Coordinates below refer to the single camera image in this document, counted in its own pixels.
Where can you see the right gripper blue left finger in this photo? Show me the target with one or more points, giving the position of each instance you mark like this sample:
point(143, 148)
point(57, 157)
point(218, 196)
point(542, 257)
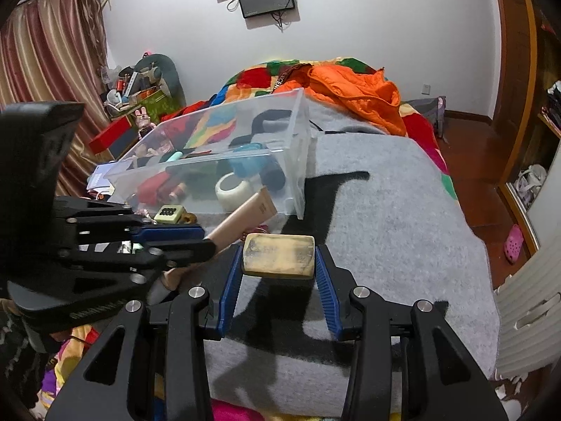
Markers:
point(232, 275)

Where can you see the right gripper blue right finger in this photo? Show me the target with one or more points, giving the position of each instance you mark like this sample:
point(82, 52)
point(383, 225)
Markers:
point(326, 281)

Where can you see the green glass spray bottle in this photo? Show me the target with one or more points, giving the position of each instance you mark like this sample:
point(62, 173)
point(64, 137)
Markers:
point(201, 178)

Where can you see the walnut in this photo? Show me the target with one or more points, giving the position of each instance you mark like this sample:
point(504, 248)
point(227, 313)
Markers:
point(189, 218)

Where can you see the green neck pillow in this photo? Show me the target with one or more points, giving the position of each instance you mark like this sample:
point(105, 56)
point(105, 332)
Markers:
point(168, 74)

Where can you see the white tape roll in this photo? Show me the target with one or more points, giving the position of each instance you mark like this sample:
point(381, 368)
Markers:
point(232, 191)

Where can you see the beige cosmetic tube red label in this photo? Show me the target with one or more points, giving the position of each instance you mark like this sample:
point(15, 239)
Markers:
point(175, 194)

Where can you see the colourful patchwork quilt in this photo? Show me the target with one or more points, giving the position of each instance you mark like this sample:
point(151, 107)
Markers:
point(264, 78)

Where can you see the purple lipstick tube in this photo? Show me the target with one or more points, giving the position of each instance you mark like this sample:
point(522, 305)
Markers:
point(272, 175)

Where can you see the blue notebook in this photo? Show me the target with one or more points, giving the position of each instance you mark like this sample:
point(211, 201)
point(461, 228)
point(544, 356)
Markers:
point(105, 177)

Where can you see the yellow eraser block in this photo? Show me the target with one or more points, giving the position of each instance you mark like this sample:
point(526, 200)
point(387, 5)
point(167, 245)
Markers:
point(279, 256)

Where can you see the red foil pouch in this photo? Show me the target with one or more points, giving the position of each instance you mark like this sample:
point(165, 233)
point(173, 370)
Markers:
point(148, 191)

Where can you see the teal washi tape roll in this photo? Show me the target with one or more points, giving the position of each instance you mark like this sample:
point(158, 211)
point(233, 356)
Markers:
point(248, 166)

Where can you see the wooden door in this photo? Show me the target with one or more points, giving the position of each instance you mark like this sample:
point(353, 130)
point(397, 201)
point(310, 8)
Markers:
point(517, 77)

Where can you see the red gift box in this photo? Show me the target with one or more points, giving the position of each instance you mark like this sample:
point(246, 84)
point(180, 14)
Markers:
point(109, 135)

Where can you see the striped curtain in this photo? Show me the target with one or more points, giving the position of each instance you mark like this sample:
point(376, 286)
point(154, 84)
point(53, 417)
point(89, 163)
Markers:
point(56, 50)

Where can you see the mahjong tile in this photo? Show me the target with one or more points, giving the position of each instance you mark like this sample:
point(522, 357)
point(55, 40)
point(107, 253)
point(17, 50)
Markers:
point(170, 214)

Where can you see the clear plastic storage box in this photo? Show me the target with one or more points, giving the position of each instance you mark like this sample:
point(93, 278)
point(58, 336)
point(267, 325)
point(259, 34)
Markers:
point(278, 121)

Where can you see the green cardboard box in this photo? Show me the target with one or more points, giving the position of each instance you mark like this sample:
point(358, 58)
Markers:
point(157, 105)

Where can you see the mint green case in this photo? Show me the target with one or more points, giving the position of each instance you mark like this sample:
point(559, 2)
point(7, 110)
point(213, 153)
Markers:
point(175, 156)

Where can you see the orange down jacket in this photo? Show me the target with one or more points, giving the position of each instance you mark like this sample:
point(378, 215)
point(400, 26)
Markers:
point(369, 96)

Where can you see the pink rabbit figure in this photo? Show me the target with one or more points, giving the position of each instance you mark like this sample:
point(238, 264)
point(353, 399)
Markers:
point(143, 122)

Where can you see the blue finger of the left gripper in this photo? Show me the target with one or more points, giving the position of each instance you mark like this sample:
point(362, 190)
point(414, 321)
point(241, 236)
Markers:
point(181, 253)
point(162, 232)

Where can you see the red clothing pile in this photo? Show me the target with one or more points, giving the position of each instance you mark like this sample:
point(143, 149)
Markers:
point(185, 110)

